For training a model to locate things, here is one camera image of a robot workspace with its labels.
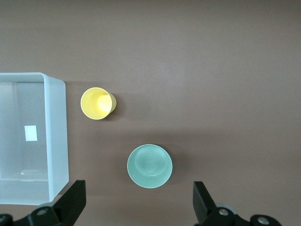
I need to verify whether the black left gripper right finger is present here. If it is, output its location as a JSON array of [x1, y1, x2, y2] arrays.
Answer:
[[192, 181, 283, 226]]

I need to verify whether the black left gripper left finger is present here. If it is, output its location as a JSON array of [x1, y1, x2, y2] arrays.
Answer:
[[0, 180, 87, 226]]

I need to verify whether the pale green bowl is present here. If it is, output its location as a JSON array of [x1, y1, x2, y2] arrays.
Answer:
[[127, 144, 174, 189]]

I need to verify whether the yellow plastic cup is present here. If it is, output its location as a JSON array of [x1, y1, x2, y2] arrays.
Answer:
[[80, 87, 117, 121]]

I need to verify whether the translucent white plastic bin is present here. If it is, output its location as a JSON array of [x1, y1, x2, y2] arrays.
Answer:
[[0, 72, 70, 205]]

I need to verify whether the white paper label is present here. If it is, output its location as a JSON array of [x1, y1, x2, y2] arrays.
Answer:
[[24, 125, 38, 142]]

